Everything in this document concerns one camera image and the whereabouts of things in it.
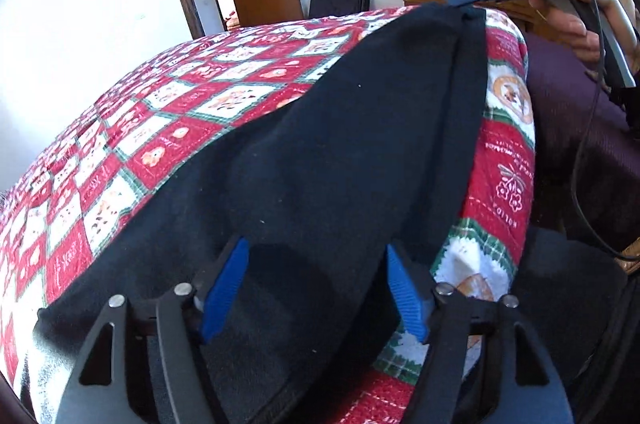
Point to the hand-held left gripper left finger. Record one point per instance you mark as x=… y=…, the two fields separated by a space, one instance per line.
x=227 y=284

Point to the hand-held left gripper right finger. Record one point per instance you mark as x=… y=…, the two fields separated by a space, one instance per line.
x=405 y=294

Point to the black pants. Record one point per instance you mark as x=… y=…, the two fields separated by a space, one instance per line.
x=350 y=129

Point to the person's right hand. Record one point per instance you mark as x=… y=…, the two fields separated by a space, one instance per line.
x=565 y=24

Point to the person's purple sweater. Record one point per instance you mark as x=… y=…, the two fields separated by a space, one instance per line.
x=565 y=114

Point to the red patchwork printed blanket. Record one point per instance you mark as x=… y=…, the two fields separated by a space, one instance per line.
x=175 y=104

